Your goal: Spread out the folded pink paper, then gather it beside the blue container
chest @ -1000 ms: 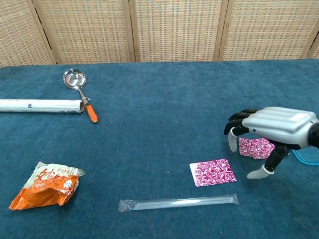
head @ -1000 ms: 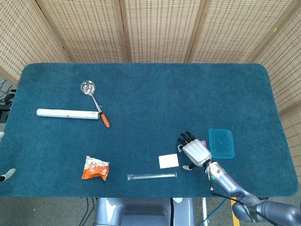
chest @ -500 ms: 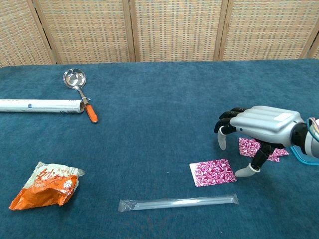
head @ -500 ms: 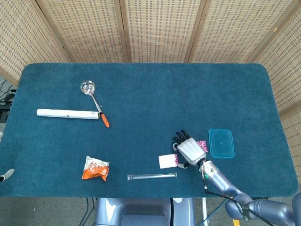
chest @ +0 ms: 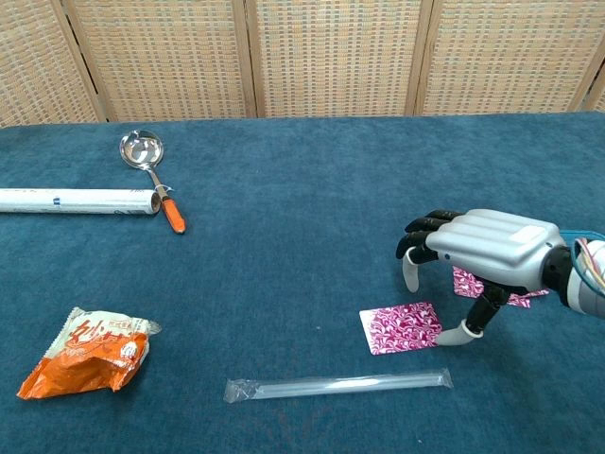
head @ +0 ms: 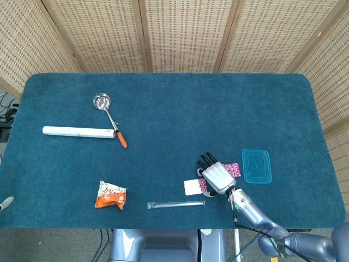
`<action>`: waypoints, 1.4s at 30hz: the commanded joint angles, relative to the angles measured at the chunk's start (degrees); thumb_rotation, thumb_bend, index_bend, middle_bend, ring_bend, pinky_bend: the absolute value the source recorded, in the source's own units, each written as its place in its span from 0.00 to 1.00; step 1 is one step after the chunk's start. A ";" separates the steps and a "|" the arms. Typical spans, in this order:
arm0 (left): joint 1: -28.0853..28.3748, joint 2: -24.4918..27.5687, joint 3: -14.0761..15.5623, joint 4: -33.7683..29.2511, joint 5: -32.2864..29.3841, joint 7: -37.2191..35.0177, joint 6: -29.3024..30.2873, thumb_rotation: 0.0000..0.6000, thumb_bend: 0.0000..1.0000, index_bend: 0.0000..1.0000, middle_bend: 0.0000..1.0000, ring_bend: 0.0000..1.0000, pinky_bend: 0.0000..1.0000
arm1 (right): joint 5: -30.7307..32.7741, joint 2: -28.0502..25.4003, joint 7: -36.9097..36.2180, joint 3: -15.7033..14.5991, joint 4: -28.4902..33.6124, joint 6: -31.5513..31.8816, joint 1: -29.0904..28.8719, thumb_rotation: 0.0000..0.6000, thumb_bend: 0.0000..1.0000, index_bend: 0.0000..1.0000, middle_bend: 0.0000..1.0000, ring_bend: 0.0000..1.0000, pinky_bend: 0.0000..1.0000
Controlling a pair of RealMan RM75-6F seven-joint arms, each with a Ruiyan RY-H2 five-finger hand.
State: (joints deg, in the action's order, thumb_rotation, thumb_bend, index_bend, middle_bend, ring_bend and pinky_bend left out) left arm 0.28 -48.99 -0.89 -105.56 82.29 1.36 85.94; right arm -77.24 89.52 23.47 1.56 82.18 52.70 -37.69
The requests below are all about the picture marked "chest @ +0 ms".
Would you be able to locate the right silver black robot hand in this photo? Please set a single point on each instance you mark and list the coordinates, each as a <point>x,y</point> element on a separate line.
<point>496,246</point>

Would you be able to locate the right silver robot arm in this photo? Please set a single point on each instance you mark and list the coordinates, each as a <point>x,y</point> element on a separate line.
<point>586,295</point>

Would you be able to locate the translucent blue plastic lid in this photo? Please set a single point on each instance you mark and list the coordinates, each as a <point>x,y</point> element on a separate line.
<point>586,232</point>

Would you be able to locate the woven rattan screen panel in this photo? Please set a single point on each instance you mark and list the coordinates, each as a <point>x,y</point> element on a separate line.
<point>38,61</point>
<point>335,57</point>
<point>165,57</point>
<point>510,57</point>

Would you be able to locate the blue plush table cover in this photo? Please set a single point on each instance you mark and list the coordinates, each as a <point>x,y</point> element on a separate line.
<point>302,236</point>

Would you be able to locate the clear wrapped straw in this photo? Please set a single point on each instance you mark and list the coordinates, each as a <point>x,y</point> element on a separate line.
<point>340,383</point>

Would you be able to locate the white film roll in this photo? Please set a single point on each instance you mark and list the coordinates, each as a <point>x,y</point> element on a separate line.
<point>71,201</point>

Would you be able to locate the orange white snack bag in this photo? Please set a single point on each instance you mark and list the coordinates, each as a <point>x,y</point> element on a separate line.
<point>85,369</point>

